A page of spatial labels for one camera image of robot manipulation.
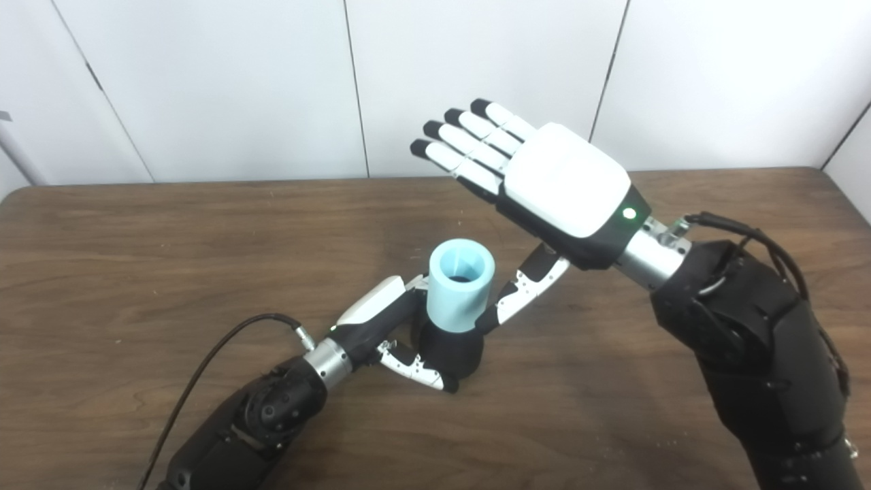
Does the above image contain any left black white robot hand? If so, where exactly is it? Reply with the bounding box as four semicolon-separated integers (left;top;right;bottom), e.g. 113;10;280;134
329;274;460;394

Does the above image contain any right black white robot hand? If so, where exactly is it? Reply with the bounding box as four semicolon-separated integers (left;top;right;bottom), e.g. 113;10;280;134
410;98;652;336

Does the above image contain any black flared nozzle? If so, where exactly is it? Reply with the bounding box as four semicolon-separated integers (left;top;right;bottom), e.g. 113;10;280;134
416;320;485;382

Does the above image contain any light-blue hose piece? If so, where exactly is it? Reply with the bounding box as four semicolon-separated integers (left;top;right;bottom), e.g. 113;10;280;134
427;238;496;333

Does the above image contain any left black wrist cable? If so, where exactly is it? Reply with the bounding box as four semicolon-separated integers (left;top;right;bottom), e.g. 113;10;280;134
136;313;315;490

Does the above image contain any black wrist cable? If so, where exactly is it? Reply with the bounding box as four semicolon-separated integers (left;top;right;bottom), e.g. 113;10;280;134
136;313;315;490
663;212;851;395

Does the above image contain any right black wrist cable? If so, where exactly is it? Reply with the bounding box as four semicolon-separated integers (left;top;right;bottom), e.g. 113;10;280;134
663;212;851;395

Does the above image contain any white wall corner post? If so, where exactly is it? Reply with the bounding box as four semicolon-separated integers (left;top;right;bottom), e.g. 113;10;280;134
0;112;48;186

